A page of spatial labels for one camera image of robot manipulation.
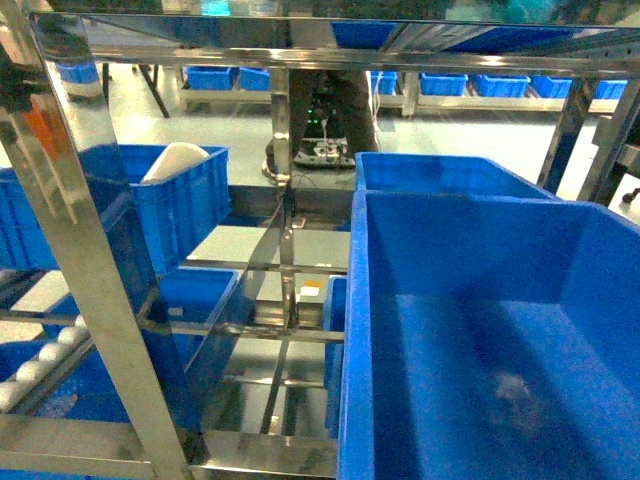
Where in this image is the white bowl in bin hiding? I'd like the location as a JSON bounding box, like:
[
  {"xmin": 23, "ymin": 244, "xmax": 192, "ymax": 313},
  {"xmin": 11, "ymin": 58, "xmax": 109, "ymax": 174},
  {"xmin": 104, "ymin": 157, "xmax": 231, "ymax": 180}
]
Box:
[{"xmin": 141, "ymin": 142, "xmax": 209, "ymax": 184}]

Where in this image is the blue bin holding white bowl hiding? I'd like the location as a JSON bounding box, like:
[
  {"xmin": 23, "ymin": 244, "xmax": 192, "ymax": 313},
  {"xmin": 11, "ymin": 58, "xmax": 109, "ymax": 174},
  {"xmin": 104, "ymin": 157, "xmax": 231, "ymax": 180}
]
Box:
[{"xmin": 78, "ymin": 143, "xmax": 231, "ymax": 275}]

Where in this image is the stainless steel shelf rack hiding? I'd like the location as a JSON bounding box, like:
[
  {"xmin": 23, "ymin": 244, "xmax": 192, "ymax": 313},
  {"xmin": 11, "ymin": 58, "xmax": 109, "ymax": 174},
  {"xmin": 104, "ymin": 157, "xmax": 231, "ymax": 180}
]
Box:
[{"xmin": 0, "ymin": 0, "xmax": 640, "ymax": 480}]

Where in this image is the blue bin rear right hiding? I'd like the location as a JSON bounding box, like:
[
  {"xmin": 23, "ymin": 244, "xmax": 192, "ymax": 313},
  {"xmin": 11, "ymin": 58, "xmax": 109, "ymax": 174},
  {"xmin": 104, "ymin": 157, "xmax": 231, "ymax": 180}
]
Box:
[{"xmin": 355, "ymin": 152, "xmax": 557, "ymax": 200}]

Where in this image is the blue bin lower left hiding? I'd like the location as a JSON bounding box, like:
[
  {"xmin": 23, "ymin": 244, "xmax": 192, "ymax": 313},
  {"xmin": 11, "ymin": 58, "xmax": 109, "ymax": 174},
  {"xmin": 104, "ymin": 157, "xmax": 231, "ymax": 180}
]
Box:
[{"xmin": 38, "ymin": 267, "xmax": 237, "ymax": 429}]

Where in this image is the blue bin far right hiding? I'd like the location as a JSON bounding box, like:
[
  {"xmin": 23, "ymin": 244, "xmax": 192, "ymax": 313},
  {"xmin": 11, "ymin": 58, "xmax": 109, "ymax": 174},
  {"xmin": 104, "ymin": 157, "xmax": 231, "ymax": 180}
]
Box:
[{"xmin": 337, "ymin": 191, "xmax": 639, "ymax": 479}]

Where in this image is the large blue bin left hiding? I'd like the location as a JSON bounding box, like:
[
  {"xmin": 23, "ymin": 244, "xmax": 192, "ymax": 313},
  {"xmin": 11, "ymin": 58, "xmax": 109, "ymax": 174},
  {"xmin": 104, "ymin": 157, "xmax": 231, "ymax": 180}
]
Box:
[{"xmin": 1, "ymin": 168, "xmax": 59, "ymax": 270}]

